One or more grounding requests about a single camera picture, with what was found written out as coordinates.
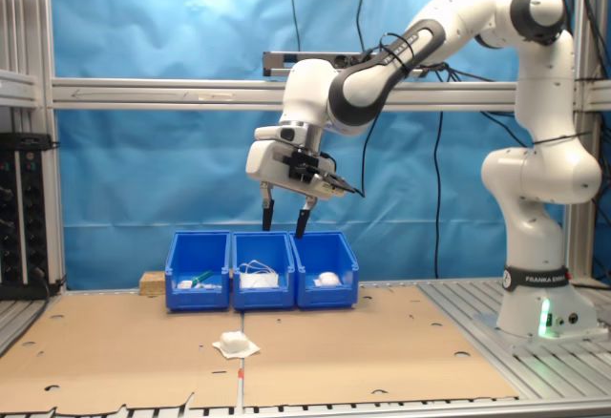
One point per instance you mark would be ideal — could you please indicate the blue bin holding cotton packet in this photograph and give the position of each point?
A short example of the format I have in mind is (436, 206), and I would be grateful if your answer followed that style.
(327, 298)

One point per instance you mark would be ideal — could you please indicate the packed white face masks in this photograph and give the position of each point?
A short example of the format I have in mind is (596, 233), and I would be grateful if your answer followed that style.
(258, 280)

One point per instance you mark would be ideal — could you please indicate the blue bin holding masks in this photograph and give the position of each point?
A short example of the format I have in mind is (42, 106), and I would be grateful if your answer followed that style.
(262, 299)

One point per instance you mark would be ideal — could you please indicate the loose green syringe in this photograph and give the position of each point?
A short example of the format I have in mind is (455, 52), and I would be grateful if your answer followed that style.
(200, 276)

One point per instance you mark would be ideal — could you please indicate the silver power strip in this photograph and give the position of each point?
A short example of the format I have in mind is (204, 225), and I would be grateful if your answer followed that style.
(310, 62)

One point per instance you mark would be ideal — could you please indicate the blue bin holding syringes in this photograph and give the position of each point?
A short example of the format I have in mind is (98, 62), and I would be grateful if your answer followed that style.
(198, 301)

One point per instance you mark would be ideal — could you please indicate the horizontal aluminium beam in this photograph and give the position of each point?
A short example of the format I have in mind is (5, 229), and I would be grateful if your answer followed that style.
(167, 93)

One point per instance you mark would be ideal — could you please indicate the chipboard wood board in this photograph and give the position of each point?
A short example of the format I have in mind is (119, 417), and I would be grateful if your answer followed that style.
(153, 284)

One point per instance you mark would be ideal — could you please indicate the brown cardboard sheet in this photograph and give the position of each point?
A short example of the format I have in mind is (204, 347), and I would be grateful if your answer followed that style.
(119, 351)
(358, 356)

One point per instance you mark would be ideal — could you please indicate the black equipment rack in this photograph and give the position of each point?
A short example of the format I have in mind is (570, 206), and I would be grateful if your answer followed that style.
(24, 222)

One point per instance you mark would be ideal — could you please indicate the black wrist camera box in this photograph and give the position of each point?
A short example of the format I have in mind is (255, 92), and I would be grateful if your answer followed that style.
(301, 165)

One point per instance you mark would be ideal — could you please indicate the aluminium frame post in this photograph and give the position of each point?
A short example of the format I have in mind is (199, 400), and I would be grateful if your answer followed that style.
(28, 17)
(578, 246)

